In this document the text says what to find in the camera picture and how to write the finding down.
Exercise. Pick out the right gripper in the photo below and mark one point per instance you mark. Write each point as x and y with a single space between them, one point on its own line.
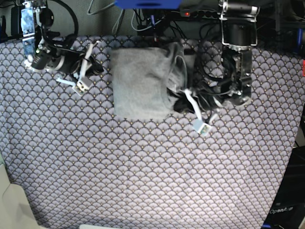
84 67

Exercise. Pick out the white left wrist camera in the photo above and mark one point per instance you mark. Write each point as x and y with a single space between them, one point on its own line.
201 127

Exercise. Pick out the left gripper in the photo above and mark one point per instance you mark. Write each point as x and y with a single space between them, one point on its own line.
203 103

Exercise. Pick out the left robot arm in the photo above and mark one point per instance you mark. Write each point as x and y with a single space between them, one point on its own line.
238 37

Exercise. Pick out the patterned tablecloth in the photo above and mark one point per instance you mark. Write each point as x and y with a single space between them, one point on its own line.
78 163

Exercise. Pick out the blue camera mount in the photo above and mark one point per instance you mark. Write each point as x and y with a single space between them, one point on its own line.
148 4

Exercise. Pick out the grey T-shirt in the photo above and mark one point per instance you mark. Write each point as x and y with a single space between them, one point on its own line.
146 81

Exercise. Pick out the power strip with red switch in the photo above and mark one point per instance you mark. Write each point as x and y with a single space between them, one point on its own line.
200 14

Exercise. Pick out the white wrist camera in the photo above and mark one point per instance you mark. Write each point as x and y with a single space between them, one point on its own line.
201 127
81 87

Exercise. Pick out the black OpenArm box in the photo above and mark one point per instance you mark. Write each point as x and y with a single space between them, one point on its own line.
288 208

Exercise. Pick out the red side clamp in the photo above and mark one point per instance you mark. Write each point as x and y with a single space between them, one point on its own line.
303 68

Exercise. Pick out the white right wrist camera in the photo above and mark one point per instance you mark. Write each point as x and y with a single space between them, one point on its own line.
81 87

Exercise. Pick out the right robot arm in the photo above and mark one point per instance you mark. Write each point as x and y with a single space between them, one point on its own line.
43 52

